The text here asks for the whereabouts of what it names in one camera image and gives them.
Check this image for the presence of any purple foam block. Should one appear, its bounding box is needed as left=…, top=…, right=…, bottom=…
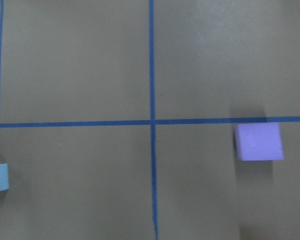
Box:
left=234, top=122, right=284, bottom=161

